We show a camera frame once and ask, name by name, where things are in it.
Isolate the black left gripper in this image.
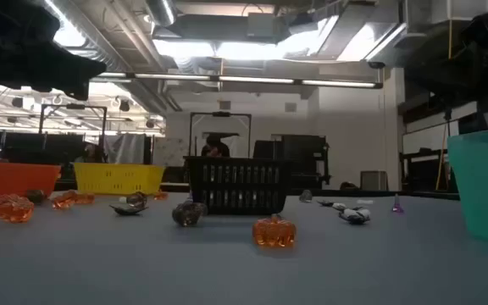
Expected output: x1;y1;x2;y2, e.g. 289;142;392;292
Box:
0;0;108;102

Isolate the smoky clear plastic pumpkin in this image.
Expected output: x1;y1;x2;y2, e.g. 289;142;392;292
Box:
171;200;208;228
125;191;148;208
25;188;47;205

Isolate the black slotted plastic basket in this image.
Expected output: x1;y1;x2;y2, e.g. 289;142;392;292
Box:
183;155;292;216

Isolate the person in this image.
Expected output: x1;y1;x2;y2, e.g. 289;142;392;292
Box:
200;133;231;158
73;142;109;164

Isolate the grey hanging sheet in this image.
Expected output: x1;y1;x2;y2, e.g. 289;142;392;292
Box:
103;133;147;165

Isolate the black workbench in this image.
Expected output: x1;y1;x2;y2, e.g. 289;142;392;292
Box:
398;147;459;192

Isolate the teal plastic bin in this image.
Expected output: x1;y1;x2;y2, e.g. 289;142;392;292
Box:
446;126;488;247

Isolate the yellow slotted plastic basket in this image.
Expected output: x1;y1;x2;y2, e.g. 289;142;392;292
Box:
73;162;166;197

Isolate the orange round plastic bowl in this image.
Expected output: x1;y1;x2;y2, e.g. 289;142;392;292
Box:
0;160;63;203

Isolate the grey box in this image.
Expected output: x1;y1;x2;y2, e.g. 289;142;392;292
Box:
360;170;389;191

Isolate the black equipment rack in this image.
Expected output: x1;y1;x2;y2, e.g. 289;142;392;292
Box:
252;134;332;190

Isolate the long ceiling tube light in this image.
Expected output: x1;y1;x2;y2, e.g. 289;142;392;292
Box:
89;70;384;90

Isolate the black gantry frame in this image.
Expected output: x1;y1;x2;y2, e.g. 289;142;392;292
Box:
188;111;252;158
38;103;108;137

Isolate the yellow hanging power cord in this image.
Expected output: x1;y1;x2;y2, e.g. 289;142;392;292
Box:
434;19;455;191

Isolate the round silver air duct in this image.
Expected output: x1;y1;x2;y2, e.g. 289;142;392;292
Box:
144;0;177;27

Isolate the large grey ventilation duct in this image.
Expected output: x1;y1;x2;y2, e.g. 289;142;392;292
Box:
152;0;406;63

